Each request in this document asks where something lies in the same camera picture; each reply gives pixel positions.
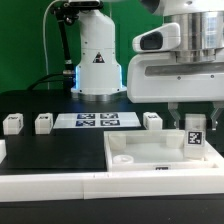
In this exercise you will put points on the white right fence bar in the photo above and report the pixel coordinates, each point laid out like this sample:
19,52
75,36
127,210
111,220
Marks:
214,157

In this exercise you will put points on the white front fence bar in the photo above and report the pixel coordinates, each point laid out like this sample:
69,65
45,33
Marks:
44,187

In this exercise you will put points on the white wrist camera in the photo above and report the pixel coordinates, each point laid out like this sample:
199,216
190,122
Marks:
164,38

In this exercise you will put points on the white left fence block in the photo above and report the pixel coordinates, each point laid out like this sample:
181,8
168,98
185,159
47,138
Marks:
3,152

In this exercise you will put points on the white square tabletop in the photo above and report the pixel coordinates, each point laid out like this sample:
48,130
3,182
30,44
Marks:
146,150

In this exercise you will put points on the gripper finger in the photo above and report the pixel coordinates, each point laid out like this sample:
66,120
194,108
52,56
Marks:
218,108
173,109

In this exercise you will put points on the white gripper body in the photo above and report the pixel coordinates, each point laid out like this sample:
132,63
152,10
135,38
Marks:
158,77

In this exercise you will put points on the white sheet with tags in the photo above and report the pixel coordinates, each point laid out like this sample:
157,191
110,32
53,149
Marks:
96,120

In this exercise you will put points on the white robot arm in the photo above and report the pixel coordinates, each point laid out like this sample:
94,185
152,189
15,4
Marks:
180,61

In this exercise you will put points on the white fence bar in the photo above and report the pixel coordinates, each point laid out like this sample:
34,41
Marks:
44,187
214,157

